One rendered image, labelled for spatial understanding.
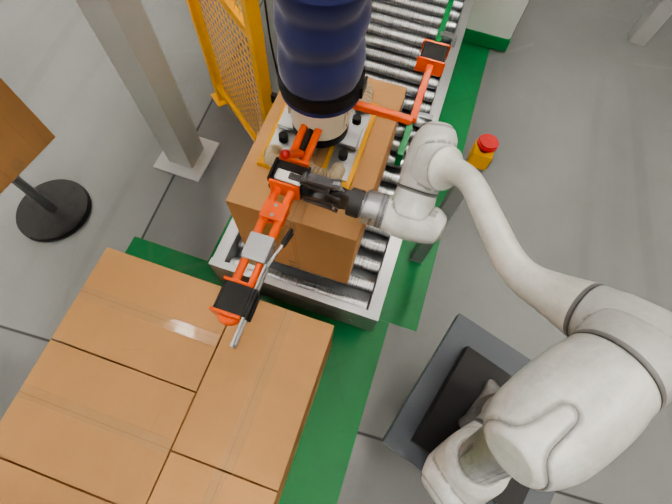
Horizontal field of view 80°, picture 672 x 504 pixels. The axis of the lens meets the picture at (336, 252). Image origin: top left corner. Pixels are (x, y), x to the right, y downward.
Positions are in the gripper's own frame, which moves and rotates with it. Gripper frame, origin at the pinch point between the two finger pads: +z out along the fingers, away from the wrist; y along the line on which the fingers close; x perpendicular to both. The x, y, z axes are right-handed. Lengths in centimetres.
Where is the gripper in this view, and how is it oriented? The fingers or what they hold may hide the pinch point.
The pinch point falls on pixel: (288, 181)
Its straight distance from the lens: 107.2
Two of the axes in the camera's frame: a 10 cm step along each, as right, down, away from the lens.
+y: -0.4, 3.8, 9.2
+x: 3.2, -8.7, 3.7
